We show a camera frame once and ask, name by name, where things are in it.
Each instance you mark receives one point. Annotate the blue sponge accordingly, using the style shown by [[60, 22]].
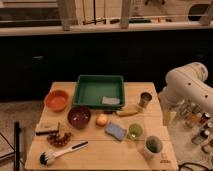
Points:
[[116, 131]]

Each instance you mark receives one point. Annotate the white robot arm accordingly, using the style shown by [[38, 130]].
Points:
[[185, 89]]

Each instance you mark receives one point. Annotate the purple bowl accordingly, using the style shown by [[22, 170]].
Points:
[[79, 117]]

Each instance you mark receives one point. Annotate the orange bowl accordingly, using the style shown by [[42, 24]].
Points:
[[56, 100]]

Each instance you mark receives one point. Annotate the green plastic tray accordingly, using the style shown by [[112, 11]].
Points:
[[90, 89]]

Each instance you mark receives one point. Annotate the yellow apple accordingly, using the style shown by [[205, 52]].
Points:
[[102, 120]]

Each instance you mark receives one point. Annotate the yellow banana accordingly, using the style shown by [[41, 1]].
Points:
[[129, 111]]

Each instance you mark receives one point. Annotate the metal cup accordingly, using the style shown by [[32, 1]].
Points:
[[145, 98]]

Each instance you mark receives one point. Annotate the green glass cup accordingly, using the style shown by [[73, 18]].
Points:
[[135, 131]]

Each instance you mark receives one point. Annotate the red grape bunch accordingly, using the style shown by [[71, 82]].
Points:
[[57, 141]]

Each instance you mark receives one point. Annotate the white mug green inside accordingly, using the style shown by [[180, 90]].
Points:
[[153, 146]]

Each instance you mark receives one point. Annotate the black metal stand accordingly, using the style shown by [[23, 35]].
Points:
[[15, 154]]

